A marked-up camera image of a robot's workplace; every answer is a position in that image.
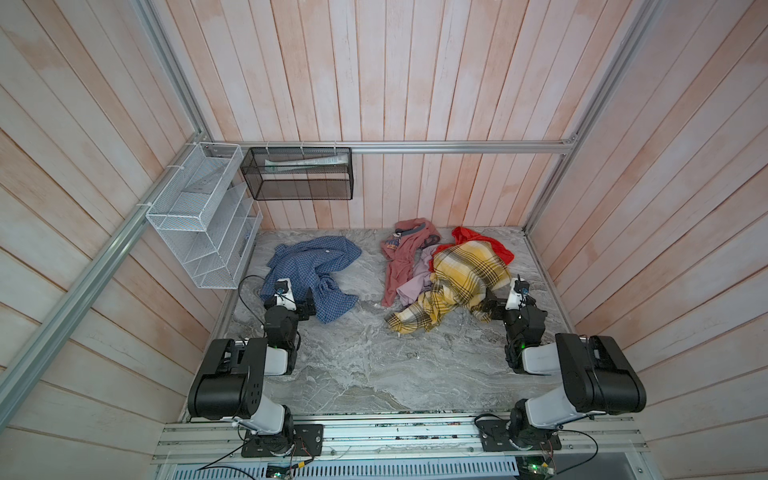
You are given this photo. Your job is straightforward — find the blue checkered shirt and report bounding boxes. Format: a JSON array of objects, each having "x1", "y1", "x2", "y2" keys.
[{"x1": 260, "y1": 236, "x2": 362, "y2": 324}]

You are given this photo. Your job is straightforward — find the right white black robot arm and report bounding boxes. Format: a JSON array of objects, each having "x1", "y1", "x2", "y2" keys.
[{"x1": 473, "y1": 297, "x2": 647, "y2": 452}]

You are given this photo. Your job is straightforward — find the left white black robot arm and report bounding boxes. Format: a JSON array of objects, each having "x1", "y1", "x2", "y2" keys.
[{"x1": 187, "y1": 279, "x2": 324, "y2": 458}]

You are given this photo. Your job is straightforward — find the red cloth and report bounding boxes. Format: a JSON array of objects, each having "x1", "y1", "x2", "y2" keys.
[{"x1": 434, "y1": 226, "x2": 515, "y2": 265}]

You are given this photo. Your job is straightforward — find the lilac cloth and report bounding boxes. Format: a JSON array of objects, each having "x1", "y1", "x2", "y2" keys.
[{"x1": 397, "y1": 245, "x2": 438, "y2": 307}]

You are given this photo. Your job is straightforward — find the yellow plaid shirt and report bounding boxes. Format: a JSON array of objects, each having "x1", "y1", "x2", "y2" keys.
[{"x1": 386, "y1": 240, "x2": 511, "y2": 334}]

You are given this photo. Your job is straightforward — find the maroon pink shirt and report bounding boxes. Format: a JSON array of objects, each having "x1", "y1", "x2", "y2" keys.
[{"x1": 381, "y1": 218, "x2": 441, "y2": 307}]

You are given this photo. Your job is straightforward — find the black mesh basket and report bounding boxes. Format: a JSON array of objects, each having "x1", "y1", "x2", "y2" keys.
[{"x1": 240, "y1": 146, "x2": 355, "y2": 201}]

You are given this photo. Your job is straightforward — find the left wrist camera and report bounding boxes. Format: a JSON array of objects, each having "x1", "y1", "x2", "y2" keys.
[{"x1": 274, "y1": 278, "x2": 297, "y2": 311}]

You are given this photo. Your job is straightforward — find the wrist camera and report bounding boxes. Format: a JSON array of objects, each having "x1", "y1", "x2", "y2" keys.
[
  {"x1": 505, "y1": 275, "x2": 530, "y2": 310},
  {"x1": 274, "y1": 278, "x2": 297, "y2": 311}
]

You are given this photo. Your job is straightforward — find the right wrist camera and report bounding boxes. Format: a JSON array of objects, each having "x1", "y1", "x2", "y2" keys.
[{"x1": 505, "y1": 275, "x2": 530, "y2": 310}]

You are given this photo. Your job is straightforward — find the white wire mesh shelf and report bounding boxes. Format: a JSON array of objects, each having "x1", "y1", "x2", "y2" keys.
[{"x1": 146, "y1": 142, "x2": 263, "y2": 290}]

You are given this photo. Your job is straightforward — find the aluminium mounting rail base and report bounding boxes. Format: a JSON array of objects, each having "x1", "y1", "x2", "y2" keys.
[{"x1": 151, "y1": 413, "x2": 650, "y2": 465}]

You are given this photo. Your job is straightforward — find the horizontal aluminium wall rail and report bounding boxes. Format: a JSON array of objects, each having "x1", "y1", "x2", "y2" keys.
[{"x1": 232, "y1": 140, "x2": 576, "y2": 155}]

